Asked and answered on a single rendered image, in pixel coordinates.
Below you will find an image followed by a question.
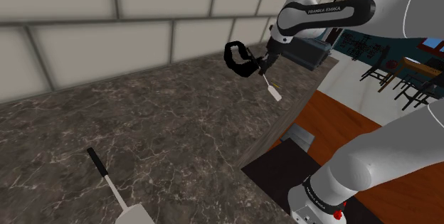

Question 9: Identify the dark grey toaster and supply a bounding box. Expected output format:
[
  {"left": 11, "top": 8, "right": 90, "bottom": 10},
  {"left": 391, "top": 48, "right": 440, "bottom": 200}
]
[{"left": 280, "top": 37, "right": 331, "bottom": 72}]

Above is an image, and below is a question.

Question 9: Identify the grey box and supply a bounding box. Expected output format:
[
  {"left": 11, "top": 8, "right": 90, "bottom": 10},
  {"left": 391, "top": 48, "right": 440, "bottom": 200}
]
[{"left": 280, "top": 122, "right": 316, "bottom": 154}]

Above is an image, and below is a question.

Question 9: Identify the black dining chair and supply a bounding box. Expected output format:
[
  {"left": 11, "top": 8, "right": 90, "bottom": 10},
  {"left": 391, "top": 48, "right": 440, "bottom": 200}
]
[
  {"left": 393, "top": 71, "right": 444, "bottom": 112},
  {"left": 359, "top": 44, "right": 392, "bottom": 86}
]

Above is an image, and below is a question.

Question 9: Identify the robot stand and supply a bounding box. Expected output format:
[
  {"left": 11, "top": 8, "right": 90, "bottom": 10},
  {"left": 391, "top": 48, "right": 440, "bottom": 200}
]
[{"left": 240, "top": 137, "right": 384, "bottom": 224}]

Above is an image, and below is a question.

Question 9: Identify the wooden dining table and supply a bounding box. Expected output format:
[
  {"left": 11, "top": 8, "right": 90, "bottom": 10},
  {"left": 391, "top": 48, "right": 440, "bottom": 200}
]
[{"left": 377, "top": 55, "right": 444, "bottom": 94}]

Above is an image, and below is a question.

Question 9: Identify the small black-handled white spatula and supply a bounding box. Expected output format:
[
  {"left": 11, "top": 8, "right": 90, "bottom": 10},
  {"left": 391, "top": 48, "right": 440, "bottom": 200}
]
[{"left": 246, "top": 47, "right": 283, "bottom": 102}]

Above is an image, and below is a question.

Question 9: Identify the black wall ornament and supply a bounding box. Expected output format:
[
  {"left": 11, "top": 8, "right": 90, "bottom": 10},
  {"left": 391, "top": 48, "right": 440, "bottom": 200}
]
[{"left": 339, "top": 31, "right": 383, "bottom": 62}]

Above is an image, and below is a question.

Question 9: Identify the red-framed wall picture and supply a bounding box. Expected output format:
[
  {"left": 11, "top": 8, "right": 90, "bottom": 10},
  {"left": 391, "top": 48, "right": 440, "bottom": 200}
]
[{"left": 416, "top": 37, "right": 444, "bottom": 53}]

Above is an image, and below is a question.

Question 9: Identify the large black-handled white spatula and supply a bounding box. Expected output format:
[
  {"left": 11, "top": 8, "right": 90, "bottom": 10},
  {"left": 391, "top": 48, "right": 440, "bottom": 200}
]
[{"left": 86, "top": 146, "right": 156, "bottom": 224}]

